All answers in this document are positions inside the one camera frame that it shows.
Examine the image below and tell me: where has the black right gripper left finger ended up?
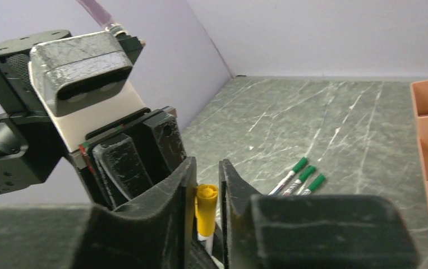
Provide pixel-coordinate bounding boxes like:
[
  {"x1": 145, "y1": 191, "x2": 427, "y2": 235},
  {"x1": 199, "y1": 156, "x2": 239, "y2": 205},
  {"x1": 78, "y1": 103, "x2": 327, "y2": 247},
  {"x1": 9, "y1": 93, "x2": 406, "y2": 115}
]
[{"x1": 70, "y1": 157, "x2": 196, "y2": 268}]

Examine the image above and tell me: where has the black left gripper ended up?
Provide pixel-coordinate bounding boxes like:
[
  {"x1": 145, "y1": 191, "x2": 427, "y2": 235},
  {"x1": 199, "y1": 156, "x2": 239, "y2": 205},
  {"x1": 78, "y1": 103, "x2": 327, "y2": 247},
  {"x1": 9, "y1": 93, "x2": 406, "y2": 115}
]
[{"x1": 70, "y1": 106, "x2": 187, "y2": 209}]

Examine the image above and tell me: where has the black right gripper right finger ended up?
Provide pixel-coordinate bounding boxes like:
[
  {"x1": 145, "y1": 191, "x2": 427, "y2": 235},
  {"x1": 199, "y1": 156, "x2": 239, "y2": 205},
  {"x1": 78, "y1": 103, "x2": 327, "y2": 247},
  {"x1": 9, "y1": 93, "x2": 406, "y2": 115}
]
[{"x1": 218, "y1": 159, "x2": 420, "y2": 268}]

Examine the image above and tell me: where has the white pen yellow tip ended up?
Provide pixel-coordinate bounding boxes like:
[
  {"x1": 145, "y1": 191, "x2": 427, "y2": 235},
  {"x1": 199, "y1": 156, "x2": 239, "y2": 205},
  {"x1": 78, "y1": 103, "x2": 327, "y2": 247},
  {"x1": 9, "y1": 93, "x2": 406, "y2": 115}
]
[{"x1": 197, "y1": 233, "x2": 214, "y2": 256}]

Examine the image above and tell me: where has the yellow capped pen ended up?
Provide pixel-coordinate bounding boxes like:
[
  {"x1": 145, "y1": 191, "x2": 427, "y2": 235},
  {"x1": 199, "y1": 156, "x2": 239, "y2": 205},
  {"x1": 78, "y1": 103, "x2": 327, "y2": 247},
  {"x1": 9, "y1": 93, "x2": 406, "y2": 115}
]
[{"x1": 195, "y1": 184, "x2": 219, "y2": 240}]

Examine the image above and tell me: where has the white pen green tip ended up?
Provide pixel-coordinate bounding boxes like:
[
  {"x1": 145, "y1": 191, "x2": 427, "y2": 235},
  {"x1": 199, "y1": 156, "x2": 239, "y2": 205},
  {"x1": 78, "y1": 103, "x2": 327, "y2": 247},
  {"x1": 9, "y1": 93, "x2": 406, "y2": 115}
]
[{"x1": 300, "y1": 174, "x2": 326, "y2": 196}]

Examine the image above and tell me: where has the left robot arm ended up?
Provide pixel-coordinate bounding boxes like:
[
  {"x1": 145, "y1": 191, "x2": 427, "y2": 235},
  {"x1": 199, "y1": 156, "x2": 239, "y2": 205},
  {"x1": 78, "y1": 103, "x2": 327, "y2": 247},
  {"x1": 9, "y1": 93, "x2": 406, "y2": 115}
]
[{"x1": 0, "y1": 29, "x2": 186, "y2": 209}]

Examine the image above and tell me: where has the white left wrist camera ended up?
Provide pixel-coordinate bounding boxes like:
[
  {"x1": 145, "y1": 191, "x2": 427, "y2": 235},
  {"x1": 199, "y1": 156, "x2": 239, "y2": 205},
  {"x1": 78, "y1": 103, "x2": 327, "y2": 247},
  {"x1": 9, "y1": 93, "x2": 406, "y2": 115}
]
[{"x1": 28, "y1": 31, "x2": 146, "y2": 152}]

